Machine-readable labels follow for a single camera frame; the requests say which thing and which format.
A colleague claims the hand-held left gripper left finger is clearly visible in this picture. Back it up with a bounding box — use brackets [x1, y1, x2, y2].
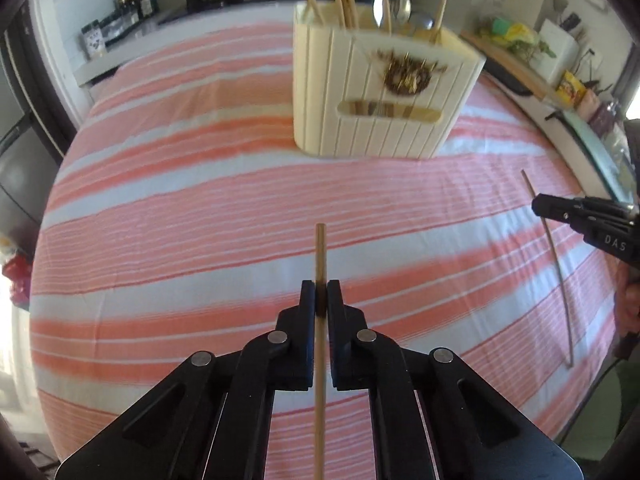
[54, 280, 318, 480]

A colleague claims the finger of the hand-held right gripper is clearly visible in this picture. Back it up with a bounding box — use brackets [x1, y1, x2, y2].
[531, 194, 595, 234]
[574, 196, 639, 222]

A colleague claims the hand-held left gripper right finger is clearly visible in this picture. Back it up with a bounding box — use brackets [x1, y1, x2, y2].
[326, 280, 583, 480]

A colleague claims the greyish chopstick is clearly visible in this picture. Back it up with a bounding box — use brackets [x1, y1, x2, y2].
[521, 169, 576, 367]

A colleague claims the cream ribbed utensil holder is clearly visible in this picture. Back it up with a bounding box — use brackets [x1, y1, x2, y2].
[292, 1, 487, 160]

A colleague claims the person's right hand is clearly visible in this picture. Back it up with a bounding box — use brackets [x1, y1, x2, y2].
[616, 266, 640, 337]

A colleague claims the light green plate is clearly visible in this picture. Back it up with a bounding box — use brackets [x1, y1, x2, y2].
[552, 110, 632, 202]

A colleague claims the purple jar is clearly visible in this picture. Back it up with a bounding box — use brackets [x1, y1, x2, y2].
[592, 100, 626, 134]

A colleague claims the pink cup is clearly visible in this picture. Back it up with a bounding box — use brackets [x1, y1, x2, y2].
[575, 89, 604, 121]

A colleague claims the yellow packet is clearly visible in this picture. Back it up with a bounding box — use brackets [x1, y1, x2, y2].
[556, 71, 589, 107]

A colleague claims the black tray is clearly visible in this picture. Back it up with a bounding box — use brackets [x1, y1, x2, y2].
[480, 65, 534, 97]

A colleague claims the pink striped tablecloth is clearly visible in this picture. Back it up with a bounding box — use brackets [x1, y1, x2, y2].
[27, 2, 636, 480]

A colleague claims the wooden cutting board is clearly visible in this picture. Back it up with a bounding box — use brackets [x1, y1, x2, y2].
[460, 30, 562, 104]

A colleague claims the white knife block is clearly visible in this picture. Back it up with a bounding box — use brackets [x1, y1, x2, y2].
[535, 12, 584, 86]

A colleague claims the person's green clothing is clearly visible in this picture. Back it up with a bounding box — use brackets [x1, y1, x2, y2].
[570, 360, 640, 463]

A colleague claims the plastic bag with sponges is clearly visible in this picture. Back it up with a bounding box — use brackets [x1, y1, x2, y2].
[475, 12, 557, 59]

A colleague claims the red and blue box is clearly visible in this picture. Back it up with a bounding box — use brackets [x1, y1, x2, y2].
[2, 252, 34, 311]

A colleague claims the black glass cooktop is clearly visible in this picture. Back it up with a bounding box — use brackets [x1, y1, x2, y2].
[160, 0, 301, 27]

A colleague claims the grey refrigerator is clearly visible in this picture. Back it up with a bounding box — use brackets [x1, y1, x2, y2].
[0, 25, 76, 241]

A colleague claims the row of dark spice jars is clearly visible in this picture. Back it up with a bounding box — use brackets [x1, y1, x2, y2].
[97, 10, 142, 43]

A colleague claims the white label spice jar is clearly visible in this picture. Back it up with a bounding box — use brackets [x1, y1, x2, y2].
[81, 21, 109, 59]

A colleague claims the black cable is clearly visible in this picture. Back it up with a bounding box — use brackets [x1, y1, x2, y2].
[561, 331, 640, 445]

